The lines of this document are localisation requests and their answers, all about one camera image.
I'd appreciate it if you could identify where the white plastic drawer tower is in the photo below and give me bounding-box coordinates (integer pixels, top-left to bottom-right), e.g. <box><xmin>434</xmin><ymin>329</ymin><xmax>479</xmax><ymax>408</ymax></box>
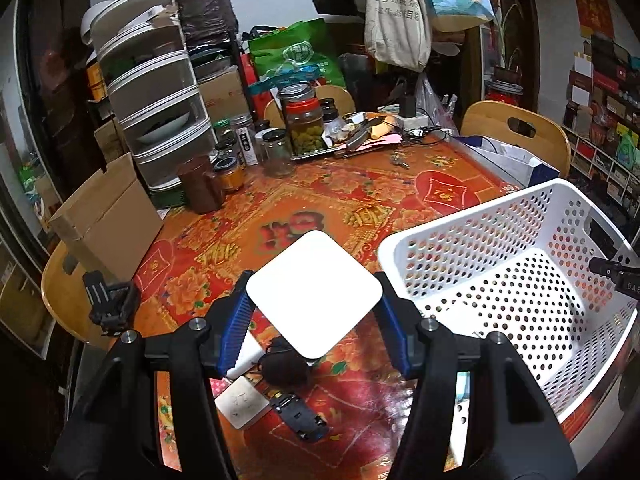
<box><xmin>82</xmin><ymin>0</ymin><xmax>218</xmax><ymax>191</ymax></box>

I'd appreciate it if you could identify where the open cardboard box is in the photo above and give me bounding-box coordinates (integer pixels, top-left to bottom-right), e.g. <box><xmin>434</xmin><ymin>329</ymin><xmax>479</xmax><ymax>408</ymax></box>
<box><xmin>47</xmin><ymin>152</ymin><xmax>166</xmax><ymax>286</ymax></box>

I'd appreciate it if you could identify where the brown jar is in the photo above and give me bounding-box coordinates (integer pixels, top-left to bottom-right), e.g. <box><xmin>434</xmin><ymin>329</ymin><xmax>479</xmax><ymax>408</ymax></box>
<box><xmin>177</xmin><ymin>156</ymin><xmax>226</xmax><ymax>214</ymax></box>

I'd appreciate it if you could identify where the tall jar with black label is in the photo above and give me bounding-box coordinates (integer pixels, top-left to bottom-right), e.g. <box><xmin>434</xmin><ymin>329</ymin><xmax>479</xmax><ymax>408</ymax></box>
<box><xmin>234</xmin><ymin>114</ymin><xmax>259</xmax><ymax>166</ymax></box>

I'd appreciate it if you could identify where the beige canvas tote bag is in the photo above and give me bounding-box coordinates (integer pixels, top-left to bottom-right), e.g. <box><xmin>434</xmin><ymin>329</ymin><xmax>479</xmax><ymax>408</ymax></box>
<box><xmin>362</xmin><ymin>0</ymin><xmax>433</xmax><ymax>73</ymax></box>

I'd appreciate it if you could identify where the large pickle jar red lid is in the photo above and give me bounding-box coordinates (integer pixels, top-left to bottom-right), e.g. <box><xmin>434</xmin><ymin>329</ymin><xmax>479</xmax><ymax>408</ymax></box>
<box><xmin>277</xmin><ymin>84</ymin><xmax>326</xmax><ymax>157</ymax></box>

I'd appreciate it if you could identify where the white power strip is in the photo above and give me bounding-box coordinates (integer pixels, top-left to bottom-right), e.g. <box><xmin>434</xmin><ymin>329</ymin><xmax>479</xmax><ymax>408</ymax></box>
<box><xmin>377</xmin><ymin>110</ymin><xmax>431</xmax><ymax>128</ymax></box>

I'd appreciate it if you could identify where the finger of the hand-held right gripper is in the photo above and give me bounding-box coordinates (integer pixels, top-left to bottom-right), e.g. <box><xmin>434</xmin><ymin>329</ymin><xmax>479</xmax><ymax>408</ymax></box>
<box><xmin>589</xmin><ymin>257</ymin><xmax>628</xmax><ymax>277</ymax></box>

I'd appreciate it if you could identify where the empty glass jar black lid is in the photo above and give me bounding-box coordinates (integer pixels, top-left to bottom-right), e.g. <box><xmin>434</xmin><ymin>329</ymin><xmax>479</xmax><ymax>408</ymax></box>
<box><xmin>261</xmin><ymin>129</ymin><xmax>296</xmax><ymax>177</ymax></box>

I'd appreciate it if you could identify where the green shopping bag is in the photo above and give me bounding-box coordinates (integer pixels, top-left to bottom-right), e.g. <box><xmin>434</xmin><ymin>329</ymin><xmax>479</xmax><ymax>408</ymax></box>
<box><xmin>248</xmin><ymin>18</ymin><xmax>347</xmax><ymax>88</ymax></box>

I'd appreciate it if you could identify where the black plastic bag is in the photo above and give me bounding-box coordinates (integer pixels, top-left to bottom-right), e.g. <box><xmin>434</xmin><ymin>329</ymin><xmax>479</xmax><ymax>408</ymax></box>
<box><xmin>172</xmin><ymin>0</ymin><xmax>240</xmax><ymax>48</ymax></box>

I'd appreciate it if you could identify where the white perforated plastic basket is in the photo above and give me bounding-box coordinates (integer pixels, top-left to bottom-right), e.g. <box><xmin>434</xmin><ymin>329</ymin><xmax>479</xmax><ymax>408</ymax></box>
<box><xmin>377</xmin><ymin>178</ymin><xmax>640</xmax><ymax>423</ymax></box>

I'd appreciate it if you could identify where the cluttered metal tray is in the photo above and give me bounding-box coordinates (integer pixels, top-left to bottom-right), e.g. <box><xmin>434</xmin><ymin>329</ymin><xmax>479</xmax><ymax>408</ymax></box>
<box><xmin>290</xmin><ymin>112</ymin><xmax>401</xmax><ymax>161</ymax></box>

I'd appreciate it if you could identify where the blue and white paper bag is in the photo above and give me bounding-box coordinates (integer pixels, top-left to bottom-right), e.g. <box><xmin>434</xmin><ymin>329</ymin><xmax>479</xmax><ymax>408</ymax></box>
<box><xmin>457</xmin><ymin>135</ymin><xmax>562</xmax><ymax>188</ymax></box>

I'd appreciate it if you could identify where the shelf of colourful boxes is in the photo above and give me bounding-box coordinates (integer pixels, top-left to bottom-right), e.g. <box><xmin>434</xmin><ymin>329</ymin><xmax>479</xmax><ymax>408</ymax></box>
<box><xmin>562</xmin><ymin>35</ymin><xmax>640</xmax><ymax>211</ymax></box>

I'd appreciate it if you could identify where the closed cardboard box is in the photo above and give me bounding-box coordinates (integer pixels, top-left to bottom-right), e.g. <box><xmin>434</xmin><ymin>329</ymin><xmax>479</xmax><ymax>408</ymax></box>
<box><xmin>197</xmin><ymin>67</ymin><xmax>251</xmax><ymax>121</ymax></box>

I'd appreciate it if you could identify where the wooden chair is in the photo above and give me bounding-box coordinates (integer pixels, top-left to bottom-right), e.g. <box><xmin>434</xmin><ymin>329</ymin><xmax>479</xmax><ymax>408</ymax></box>
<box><xmin>460</xmin><ymin>101</ymin><xmax>572</xmax><ymax>178</ymax></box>
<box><xmin>263</xmin><ymin>85</ymin><xmax>357</xmax><ymax>128</ymax></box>
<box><xmin>41</xmin><ymin>240</ymin><xmax>121</xmax><ymax>351</ymax></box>

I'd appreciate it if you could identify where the orange jar with black lid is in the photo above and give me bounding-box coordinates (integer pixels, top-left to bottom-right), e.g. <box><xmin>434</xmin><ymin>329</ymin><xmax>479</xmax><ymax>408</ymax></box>
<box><xmin>214</xmin><ymin>157</ymin><xmax>246</xmax><ymax>193</ymax></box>

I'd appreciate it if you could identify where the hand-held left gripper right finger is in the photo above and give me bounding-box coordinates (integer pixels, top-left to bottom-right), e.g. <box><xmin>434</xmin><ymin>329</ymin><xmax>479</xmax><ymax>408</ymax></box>
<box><xmin>372</xmin><ymin>271</ymin><xmax>581</xmax><ymax>480</ymax></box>

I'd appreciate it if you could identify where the red wall poster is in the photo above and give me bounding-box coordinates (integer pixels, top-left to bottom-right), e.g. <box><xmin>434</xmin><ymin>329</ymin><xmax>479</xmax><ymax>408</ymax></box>
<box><xmin>570</xmin><ymin>0</ymin><xmax>616</xmax><ymax>38</ymax></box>

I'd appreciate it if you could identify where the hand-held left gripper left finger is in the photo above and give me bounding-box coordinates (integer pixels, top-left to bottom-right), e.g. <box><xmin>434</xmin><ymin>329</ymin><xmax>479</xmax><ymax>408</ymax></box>
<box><xmin>50</xmin><ymin>270</ymin><xmax>256</xmax><ymax>480</ymax></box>

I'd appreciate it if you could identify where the red patterned tablecloth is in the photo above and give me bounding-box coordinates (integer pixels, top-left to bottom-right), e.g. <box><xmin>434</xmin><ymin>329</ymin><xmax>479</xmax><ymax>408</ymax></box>
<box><xmin>132</xmin><ymin>127</ymin><xmax>596</xmax><ymax>480</ymax></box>

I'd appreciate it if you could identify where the black power adapter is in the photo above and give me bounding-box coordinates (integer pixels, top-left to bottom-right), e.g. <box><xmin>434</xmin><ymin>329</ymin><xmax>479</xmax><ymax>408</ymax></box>
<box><xmin>260</xmin><ymin>337</ymin><xmax>311</xmax><ymax>386</ymax></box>

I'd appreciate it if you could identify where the white square box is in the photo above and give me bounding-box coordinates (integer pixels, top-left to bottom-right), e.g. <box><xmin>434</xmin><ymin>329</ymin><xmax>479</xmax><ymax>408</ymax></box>
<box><xmin>246</xmin><ymin>231</ymin><xmax>385</xmax><ymax>360</ymax></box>

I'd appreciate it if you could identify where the black plastic camera mount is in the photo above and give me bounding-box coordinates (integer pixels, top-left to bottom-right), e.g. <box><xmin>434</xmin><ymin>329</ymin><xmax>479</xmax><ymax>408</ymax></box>
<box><xmin>82</xmin><ymin>270</ymin><xmax>142</xmax><ymax>336</ymax></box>
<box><xmin>269</xmin><ymin>391</ymin><xmax>331</xmax><ymax>442</ymax></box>

